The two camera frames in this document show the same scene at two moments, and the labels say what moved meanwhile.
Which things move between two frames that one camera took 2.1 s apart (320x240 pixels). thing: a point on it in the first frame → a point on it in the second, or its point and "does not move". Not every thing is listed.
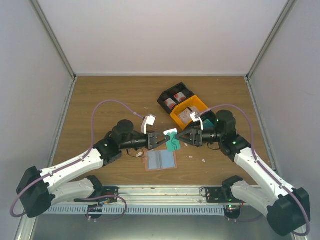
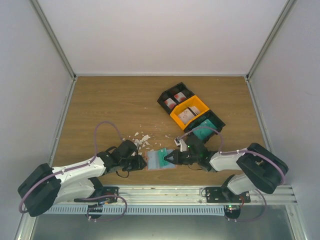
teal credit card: x=173 y=143 → x=162 y=153
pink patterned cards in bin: x=185 y=116 does not move
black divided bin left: x=180 y=87 does not move
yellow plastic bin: x=198 y=105 does not move
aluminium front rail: x=159 y=195 does not move
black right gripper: x=193 y=141 → x=177 y=159
